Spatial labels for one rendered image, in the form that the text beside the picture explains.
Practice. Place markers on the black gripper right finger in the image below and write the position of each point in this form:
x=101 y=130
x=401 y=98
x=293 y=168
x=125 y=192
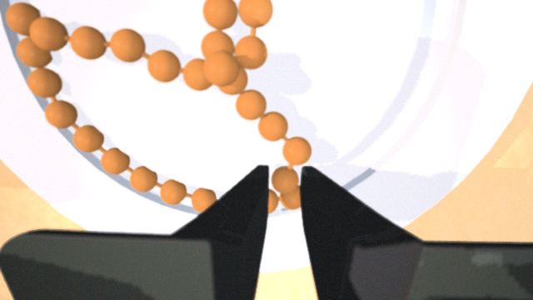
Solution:
x=357 y=253

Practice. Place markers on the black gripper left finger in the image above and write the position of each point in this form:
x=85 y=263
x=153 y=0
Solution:
x=215 y=256

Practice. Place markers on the white round board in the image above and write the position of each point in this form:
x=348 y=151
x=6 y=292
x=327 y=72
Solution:
x=399 y=99

